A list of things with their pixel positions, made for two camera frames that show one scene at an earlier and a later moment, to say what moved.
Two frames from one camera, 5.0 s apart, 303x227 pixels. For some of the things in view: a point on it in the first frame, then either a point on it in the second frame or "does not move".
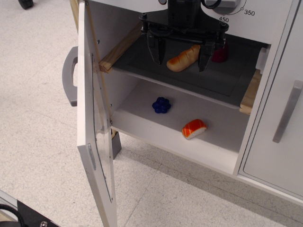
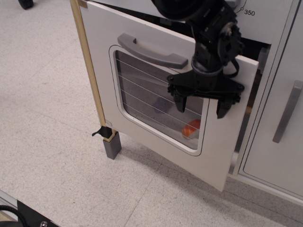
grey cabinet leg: [116, 145] does not move
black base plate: [31, 218] does not move
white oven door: [94, 132] → [133, 61]
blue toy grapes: [162, 105] does not move
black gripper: [183, 20] → [219, 86]
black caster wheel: [26, 4] does not move
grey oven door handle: [71, 90] → [131, 44]
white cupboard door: [273, 156] does not move
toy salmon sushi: [193, 128] does not move
